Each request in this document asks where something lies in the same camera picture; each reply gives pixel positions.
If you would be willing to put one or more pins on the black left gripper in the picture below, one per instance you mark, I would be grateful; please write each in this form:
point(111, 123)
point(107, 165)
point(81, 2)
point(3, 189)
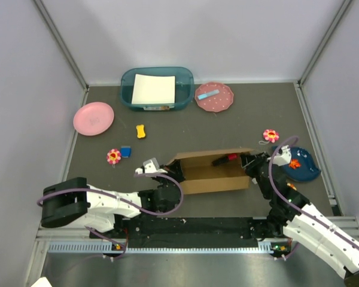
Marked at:
point(174, 171)

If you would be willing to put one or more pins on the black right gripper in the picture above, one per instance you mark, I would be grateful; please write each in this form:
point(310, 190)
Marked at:
point(249, 162)

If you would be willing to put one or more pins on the brown cardboard box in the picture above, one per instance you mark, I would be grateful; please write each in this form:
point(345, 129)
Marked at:
point(201, 177)

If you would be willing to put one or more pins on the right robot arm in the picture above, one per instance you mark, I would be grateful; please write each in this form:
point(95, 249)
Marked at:
point(294, 216)

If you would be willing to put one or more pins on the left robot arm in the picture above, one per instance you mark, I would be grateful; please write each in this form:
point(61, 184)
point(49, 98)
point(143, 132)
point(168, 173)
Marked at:
point(75, 202)

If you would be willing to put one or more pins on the pink flower toy right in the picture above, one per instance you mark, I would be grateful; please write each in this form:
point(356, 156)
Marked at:
point(270, 136)

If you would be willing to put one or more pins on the pink flower toy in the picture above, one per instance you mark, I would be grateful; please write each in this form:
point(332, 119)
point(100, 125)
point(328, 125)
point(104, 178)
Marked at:
point(113, 156)
point(270, 136)

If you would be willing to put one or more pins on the orange crab toy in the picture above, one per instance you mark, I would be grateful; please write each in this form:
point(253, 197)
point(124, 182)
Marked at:
point(294, 164)

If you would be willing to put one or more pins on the orange sun flower toy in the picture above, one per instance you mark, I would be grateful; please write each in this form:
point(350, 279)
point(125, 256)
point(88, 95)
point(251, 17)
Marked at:
point(292, 186)

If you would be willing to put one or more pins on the yellow bone-shaped eraser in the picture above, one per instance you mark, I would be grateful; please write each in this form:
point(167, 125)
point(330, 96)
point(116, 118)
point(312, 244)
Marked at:
point(140, 131)

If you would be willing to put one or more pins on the blue eraser block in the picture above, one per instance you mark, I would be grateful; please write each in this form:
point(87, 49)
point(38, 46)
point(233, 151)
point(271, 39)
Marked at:
point(125, 151)

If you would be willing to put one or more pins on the dark blue leaf plate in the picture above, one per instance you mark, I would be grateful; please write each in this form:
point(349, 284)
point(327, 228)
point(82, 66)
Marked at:
point(307, 172)

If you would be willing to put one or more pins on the pink flower toy left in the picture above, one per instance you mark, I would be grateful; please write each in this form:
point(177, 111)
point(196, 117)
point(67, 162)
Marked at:
point(113, 156)

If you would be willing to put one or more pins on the pink dotted plate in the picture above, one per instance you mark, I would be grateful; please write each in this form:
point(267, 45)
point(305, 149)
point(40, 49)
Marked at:
point(218, 103)

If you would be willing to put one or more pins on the teal plastic basin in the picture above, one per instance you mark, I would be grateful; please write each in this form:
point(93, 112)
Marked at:
point(184, 87)

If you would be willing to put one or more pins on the light blue chalk stick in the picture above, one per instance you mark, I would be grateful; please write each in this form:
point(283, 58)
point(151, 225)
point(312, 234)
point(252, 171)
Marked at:
point(208, 94)

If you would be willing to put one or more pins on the white paper sheet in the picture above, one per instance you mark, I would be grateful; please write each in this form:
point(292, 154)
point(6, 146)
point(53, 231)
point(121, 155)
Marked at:
point(151, 90)

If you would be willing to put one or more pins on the plain pink plate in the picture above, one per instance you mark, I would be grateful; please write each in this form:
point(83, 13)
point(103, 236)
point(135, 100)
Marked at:
point(93, 118)

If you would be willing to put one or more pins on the white object bottom corner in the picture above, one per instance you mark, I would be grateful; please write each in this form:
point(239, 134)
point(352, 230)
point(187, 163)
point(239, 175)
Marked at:
point(42, 282)

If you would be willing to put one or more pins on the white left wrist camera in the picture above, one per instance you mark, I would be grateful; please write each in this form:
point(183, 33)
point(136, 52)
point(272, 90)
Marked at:
point(152, 169)

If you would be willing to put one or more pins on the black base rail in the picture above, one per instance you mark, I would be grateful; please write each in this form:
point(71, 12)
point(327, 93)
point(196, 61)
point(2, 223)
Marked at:
point(247, 227)

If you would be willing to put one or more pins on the grey slotted cable duct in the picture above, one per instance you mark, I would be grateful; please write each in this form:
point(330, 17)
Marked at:
point(110, 248)

